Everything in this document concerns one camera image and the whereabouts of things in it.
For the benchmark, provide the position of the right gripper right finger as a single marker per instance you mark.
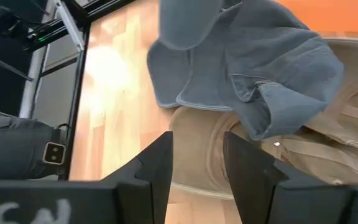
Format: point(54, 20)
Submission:
point(291, 202)

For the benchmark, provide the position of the silver aluminium bar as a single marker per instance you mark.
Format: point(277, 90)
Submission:
point(70, 25)

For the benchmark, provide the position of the black aluminium rig frame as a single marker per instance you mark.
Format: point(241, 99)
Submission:
point(81, 68)

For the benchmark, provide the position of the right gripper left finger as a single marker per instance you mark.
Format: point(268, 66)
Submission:
point(73, 202)

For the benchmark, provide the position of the khaki baseball cap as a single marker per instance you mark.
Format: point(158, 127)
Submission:
point(197, 149)

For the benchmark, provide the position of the blue-grey denim cap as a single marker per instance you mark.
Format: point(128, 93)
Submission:
point(259, 56)
point(188, 25)

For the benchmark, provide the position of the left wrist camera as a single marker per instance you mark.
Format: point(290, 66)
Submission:
point(54, 153)

